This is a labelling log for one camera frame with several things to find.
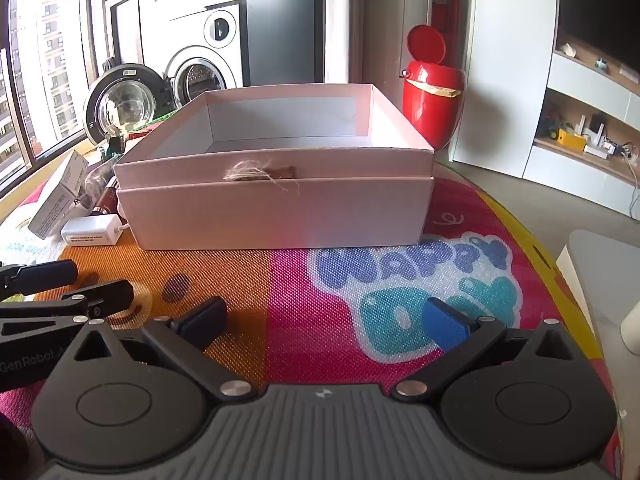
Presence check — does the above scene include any white tall cabinet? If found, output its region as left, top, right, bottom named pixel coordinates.
left=446, top=0, right=559, bottom=181

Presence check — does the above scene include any large window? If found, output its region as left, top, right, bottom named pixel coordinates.
left=0, top=0, right=97, bottom=202

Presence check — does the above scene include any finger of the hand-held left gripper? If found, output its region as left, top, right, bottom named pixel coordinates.
left=0, top=280, right=135, bottom=356
left=0, top=260, right=79, bottom=297

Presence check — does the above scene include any brown small bottle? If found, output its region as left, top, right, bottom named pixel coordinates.
left=94, top=181, right=121, bottom=217

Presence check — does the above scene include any clear plastic bag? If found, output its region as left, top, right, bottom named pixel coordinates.
left=79, top=161, right=118, bottom=211

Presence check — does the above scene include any white washing machine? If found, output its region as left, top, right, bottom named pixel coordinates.
left=169, top=1, right=248, bottom=87

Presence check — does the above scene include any silver washing machine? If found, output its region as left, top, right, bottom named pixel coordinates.
left=163, top=44, right=247, bottom=113

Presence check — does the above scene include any colourful cartoon play mat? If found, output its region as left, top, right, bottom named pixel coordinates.
left=0, top=159, right=628, bottom=480

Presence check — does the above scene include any black television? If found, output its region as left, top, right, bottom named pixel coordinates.
left=554, top=0, right=640, bottom=86

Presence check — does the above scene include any red trash can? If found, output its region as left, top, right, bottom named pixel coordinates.
left=401, top=25, right=467, bottom=151

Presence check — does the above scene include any white carton box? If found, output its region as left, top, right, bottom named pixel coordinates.
left=27, top=149, right=91, bottom=240

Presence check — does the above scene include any round washing machine door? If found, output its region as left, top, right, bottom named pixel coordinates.
left=82, top=63, right=167, bottom=144

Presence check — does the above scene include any white cable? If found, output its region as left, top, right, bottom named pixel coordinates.
left=619, top=144, right=640, bottom=222

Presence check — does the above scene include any white wooden shelf unit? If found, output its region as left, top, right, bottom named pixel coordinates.
left=522, top=35, right=640, bottom=221

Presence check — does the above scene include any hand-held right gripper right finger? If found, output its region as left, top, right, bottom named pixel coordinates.
left=392, top=297, right=578, bottom=403

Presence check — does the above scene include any pink cardboard box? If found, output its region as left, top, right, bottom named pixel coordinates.
left=112, top=84, right=436, bottom=251

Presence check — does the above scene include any white power adapter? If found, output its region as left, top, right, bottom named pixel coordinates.
left=60, top=215, right=127, bottom=247

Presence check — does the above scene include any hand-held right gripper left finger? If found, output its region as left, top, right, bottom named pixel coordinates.
left=74, top=296, right=257, bottom=404

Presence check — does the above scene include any white router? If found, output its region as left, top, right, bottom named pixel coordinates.
left=575, top=114, right=618, bottom=157

